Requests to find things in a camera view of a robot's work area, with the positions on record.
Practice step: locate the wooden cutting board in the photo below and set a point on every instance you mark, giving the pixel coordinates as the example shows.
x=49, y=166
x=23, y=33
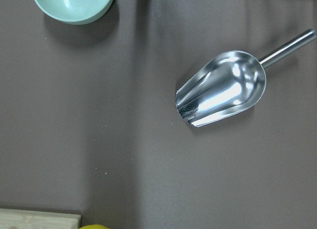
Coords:
x=23, y=219

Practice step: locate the yellow lemon near gripper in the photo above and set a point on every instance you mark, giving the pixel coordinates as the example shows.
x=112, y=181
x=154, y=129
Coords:
x=94, y=226

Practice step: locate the stainless steel scoop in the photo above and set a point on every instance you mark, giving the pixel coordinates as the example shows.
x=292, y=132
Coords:
x=232, y=82

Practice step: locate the mint green bowl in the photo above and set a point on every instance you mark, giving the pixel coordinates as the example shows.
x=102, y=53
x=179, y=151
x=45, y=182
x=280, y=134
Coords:
x=74, y=12

